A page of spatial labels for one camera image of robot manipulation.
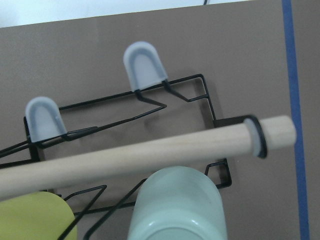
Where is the pale green cup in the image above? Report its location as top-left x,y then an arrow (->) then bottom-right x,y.
127,166 -> 228,240

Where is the yellow cup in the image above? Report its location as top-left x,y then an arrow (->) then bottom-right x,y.
0,191 -> 75,240

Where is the wooden rack dowel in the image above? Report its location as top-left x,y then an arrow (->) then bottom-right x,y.
0,115 -> 297,198

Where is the black wire cup rack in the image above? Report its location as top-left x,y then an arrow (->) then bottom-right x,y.
0,41 -> 268,240

